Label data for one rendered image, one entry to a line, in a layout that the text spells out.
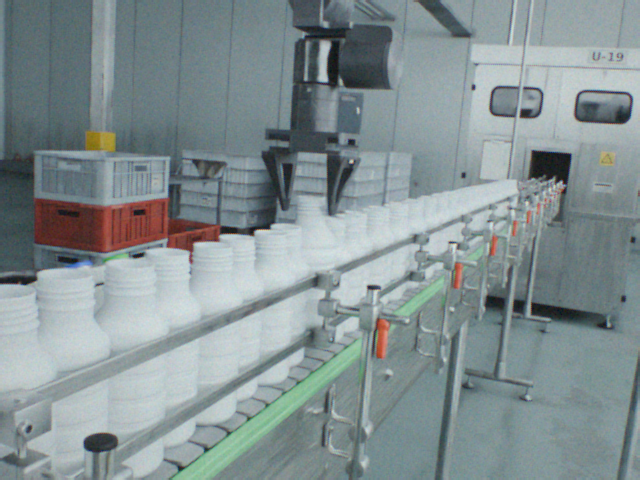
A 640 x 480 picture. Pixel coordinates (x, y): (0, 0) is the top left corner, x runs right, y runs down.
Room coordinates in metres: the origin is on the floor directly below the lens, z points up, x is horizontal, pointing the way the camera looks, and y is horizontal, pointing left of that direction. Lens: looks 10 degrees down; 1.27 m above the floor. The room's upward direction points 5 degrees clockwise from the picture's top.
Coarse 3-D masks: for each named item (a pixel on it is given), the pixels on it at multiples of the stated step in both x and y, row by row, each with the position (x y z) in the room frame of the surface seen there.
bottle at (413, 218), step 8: (408, 208) 1.22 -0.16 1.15; (416, 208) 1.22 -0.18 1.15; (408, 216) 1.22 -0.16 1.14; (416, 216) 1.23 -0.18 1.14; (416, 224) 1.22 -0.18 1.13; (416, 248) 1.22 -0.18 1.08; (416, 264) 1.22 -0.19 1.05; (408, 272) 1.21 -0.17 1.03; (408, 280) 1.21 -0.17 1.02; (408, 288) 1.21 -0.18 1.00
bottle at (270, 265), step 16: (256, 240) 0.69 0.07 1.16; (272, 240) 0.68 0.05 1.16; (256, 256) 0.68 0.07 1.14; (272, 256) 0.68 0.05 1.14; (256, 272) 0.67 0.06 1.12; (272, 272) 0.67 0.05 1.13; (288, 272) 0.69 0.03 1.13; (272, 288) 0.67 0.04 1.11; (288, 304) 0.68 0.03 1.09; (272, 320) 0.67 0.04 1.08; (288, 320) 0.68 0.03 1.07; (272, 336) 0.67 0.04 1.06; (288, 336) 0.68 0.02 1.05; (272, 352) 0.67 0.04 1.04; (272, 368) 0.67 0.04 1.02; (288, 368) 0.69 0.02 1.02; (272, 384) 0.67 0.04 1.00
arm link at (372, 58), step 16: (304, 0) 0.78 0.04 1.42; (320, 0) 0.77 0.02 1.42; (304, 16) 0.77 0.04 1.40; (320, 16) 0.77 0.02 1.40; (320, 32) 0.81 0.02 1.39; (336, 32) 0.80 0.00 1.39; (352, 32) 0.77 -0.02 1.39; (368, 32) 0.77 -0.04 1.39; (384, 32) 0.76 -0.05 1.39; (352, 48) 0.77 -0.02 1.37; (368, 48) 0.76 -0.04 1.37; (384, 48) 0.75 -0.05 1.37; (400, 48) 0.79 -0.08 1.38; (352, 64) 0.76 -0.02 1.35; (368, 64) 0.75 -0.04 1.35; (384, 64) 0.75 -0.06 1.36; (400, 64) 0.79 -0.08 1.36; (352, 80) 0.77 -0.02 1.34; (368, 80) 0.76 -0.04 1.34; (384, 80) 0.75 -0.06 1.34; (400, 80) 0.79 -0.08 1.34
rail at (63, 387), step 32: (448, 224) 1.42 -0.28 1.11; (288, 288) 0.67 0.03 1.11; (384, 288) 1.01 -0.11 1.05; (224, 320) 0.55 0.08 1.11; (128, 352) 0.43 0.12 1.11; (160, 352) 0.46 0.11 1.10; (288, 352) 0.68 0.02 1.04; (64, 384) 0.37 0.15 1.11; (224, 384) 0.56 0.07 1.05; (192, 416) 0.51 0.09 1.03; (128, 448) 0.43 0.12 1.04
